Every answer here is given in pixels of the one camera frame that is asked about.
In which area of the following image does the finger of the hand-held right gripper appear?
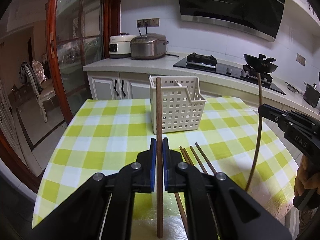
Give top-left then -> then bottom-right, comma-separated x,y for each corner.
258,104 -> 294,131
264,103 -> 320,133

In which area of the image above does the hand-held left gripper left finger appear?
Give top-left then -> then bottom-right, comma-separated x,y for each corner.
32,137 -> 157,240

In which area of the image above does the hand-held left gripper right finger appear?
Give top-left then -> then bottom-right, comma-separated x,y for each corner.
162,137 -> 293,240

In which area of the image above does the brown wooden chopstick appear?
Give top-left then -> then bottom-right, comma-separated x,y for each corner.
156,77 -> 164,238
244,73 -> 264,191
179,146 -> 192,167
195,142 -> 218,175
183,148 -> 196,168
190,146 -> 208,175
174,193 -> 188,231

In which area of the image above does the white perforated plastic basket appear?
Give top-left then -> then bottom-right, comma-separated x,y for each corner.
149,75 -> 207,134

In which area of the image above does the person's right hand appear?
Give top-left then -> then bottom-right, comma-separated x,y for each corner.
294,153 -> 312,198

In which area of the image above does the dark steel pot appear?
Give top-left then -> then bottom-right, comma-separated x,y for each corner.
302,81 -> 320,108

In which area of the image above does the metal pan lid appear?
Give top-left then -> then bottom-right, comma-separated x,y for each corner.
285,81 -> 304,94

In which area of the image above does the black stove burner grate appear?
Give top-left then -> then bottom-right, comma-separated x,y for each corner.
187,52 -> 217,68
242,64 -> 273,83

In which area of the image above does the black wok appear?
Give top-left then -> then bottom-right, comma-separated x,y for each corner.
243,53 -> 279,74

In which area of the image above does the yellow-green checked tablecloth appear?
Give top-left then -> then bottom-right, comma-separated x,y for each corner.
32,96 -> 304,240

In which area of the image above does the black glass gas cooktop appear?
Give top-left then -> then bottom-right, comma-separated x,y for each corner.
173,56 -> 286,96

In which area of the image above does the white kitchen counter cabinet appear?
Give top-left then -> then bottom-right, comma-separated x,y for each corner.
82,52 -> 320,120

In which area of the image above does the silver brown rice cooker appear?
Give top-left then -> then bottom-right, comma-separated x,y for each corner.
130,33 -> 169,61

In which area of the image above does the white rice cooker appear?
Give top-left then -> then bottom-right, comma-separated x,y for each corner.
109,33 -> 137,59

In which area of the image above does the black glass range hood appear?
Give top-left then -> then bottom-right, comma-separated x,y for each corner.
176,0 -> 287,43

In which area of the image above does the white ornate dining chair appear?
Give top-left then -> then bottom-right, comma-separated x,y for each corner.
23,59 -> 57,123

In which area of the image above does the red wooden glass sliding door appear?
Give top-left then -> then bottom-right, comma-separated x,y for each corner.
45,0 -> 121,126

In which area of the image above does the dark garment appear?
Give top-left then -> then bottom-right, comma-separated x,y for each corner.
18,62 -> 33,83

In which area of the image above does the cream upper wall cabinet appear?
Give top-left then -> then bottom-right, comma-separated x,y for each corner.
285,0 -> 320,24

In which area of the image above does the red wooden door frame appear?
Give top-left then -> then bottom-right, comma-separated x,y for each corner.
0,127 -> 42,196

